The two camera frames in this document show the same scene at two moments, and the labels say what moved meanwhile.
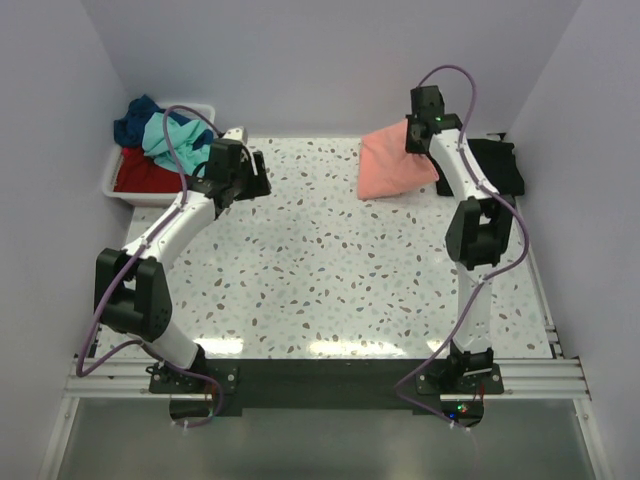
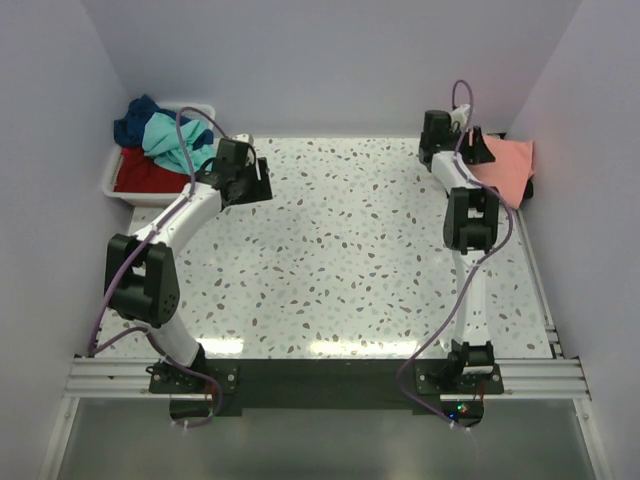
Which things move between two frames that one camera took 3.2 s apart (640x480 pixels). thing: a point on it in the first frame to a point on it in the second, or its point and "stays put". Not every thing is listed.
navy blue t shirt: [129, 125] stays put
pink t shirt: [386, 168] to [511, 170]
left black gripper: [259, 184] stays put
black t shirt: [497, 164] to [529, 189]
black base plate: [205, 392] stays put
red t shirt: [138, 172] stays put
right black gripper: [411, 146] to [478, 151]
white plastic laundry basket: [194, 111] stays put
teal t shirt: [155, 144] stays put
